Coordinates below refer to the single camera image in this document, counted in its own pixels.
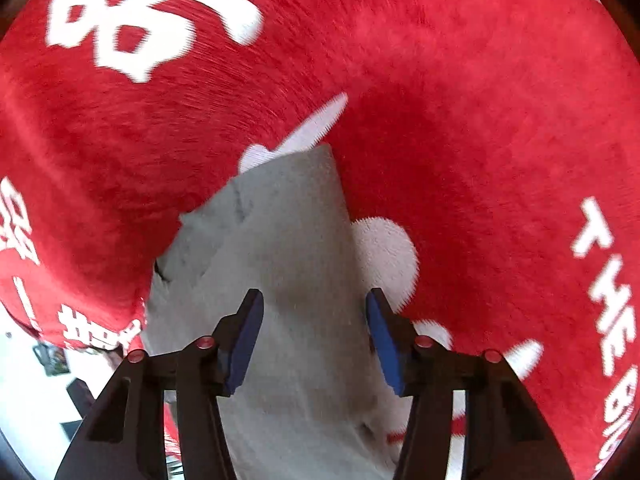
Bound grey knit garment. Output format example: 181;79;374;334
141;143;416;480

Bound small dark green object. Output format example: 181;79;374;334
34;342;69;377

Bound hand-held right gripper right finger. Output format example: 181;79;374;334
365;287;576;480

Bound red printed blanket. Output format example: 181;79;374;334
0;0;640;480

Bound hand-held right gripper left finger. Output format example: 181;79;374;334
54;288;265;480

